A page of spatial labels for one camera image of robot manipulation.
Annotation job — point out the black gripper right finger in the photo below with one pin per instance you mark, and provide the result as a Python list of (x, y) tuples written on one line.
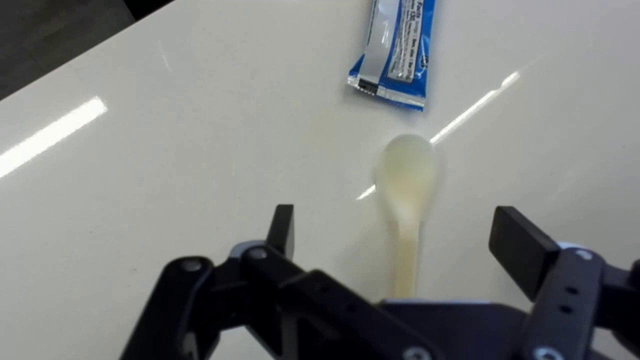
[(526, 251)]

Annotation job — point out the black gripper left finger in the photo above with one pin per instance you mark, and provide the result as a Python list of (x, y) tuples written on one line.
[(287, 286)]

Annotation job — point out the white plastic spoon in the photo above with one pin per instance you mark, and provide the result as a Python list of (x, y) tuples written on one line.
[(409, 172)]

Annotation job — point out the blue and white snack packet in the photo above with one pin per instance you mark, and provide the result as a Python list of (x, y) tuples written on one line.
[(396, 52)]

